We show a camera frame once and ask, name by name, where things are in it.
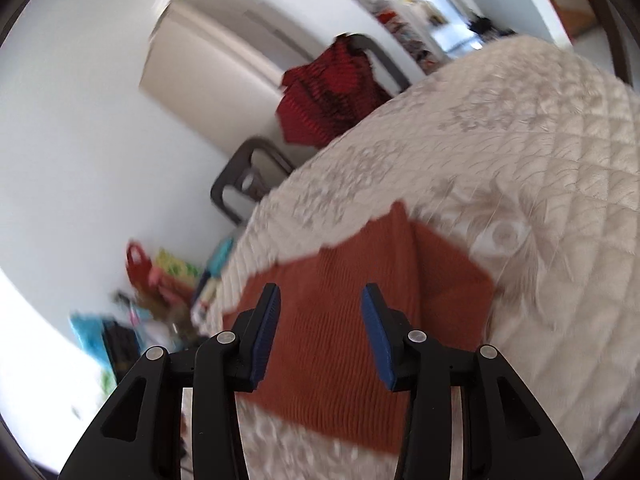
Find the beige quilted table cover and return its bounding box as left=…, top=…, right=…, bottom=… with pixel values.
left=180, top=35, right=640, bottom=480

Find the dark grey plastic chair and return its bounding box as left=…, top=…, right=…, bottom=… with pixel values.
left=345, top=32, right=413, bottom=93
left=210, top=137, right=296, bottom=226

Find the green floral bag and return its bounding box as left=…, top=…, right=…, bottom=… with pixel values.
left=152, top=247, right=201, bottom=291

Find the rust orange knit sweater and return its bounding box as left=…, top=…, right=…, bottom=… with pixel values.
left=222, top=200, right=496, bottom=453

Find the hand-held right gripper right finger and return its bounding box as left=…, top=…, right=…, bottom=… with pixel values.
left=361, top=282, right=583, bottom=480

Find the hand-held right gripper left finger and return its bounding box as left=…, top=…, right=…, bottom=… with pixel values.
left=60, top=282, right=282, bottom=480

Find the red plaid shirt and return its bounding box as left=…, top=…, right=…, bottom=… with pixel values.
left=275, top=35, right=393, bottom=148

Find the light blue thermos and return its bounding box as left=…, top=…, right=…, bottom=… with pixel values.
left=70, top=312, right=108, bottom=361

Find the red tote bag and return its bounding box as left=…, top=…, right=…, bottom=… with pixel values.
left=125, top=240, right=156, bottom=291

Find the blue lace doily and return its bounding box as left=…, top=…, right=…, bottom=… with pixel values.
left=207, top=237, right=236, bottom=276

